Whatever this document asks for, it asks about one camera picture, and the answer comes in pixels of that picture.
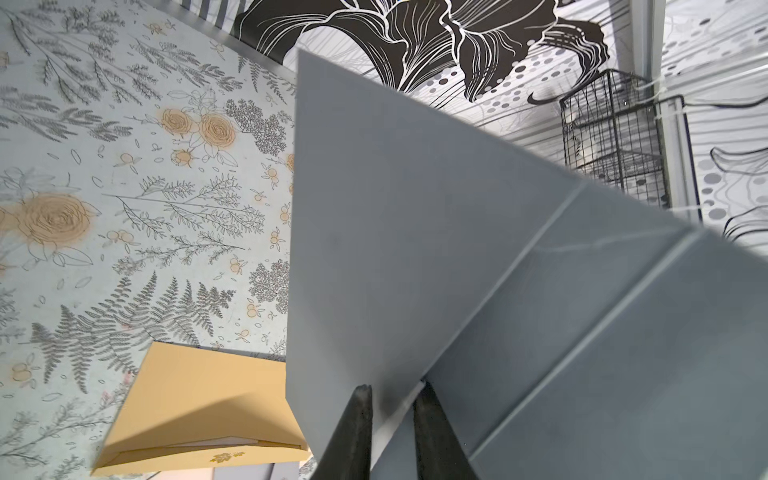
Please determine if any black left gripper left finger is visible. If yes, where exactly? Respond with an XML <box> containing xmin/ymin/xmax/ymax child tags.
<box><xmin>311</xmin><ymin>385</ymin><xmax>373</xmax><ymax>480</ymax></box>

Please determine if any dark grey envelope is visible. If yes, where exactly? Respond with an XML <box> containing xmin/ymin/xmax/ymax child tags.
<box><xmin>286</xmin><ymin>52</ymin><xmax>767</xmax><ymax>479</ymax></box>

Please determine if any pink envelope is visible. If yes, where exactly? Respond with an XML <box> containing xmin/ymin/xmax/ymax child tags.
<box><xmin>147</xmin><ymin>468</ymin><xmax>214</xmax><ymax>480</ymax></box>

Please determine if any lilac grey envelope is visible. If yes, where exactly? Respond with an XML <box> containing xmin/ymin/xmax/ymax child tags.
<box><xmin>213</xmin><ymin>462</ymin><xmax>300</xmax><ymax>480</ymax></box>

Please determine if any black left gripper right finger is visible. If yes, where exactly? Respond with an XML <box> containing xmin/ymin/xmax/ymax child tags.
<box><xmin>413</xmin><ymin>383</ymin><xmax>478</xmax><ymax>480</ymax></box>

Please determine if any yellow kraft envelope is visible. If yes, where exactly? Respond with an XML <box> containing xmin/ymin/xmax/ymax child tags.
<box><xmin>92</xmin><ymin>342</ymin><xmax>311</xmax><ymax>477</ymax></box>

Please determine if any black wire mesh basket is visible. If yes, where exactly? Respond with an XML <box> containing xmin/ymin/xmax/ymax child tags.
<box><xmin>559</xmin><ymin>69</ymin><xmax>700</xmax><ymax>219</ymax></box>

